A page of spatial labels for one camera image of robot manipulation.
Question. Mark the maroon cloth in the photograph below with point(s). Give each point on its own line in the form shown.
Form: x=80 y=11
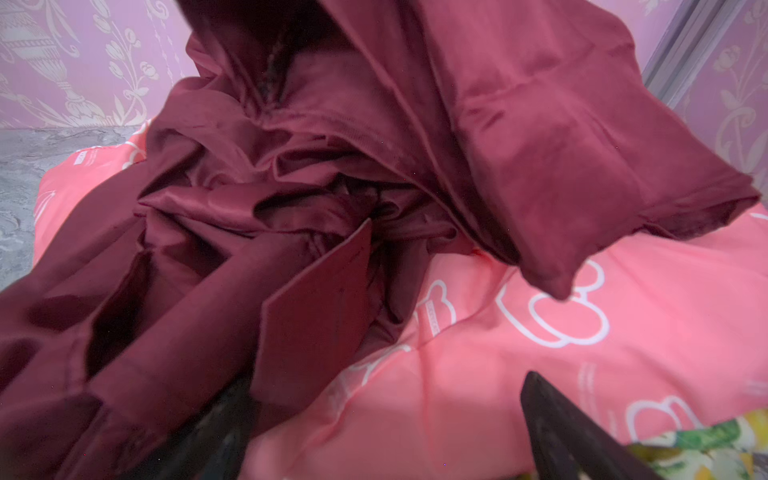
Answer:
x=350 y=142

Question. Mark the aluminium corner post right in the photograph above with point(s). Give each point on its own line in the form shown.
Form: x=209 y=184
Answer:
x=687 y=42

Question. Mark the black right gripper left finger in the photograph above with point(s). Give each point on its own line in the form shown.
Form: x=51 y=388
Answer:
x=210 y=446

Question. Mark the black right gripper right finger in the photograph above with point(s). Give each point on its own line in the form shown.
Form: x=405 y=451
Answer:
x=565 y=442

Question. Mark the pink printed cloth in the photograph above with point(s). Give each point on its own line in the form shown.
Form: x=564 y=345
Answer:
x=658 y=336

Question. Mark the green yellow floral cloth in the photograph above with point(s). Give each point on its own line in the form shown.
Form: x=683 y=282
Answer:
x=736 y=449

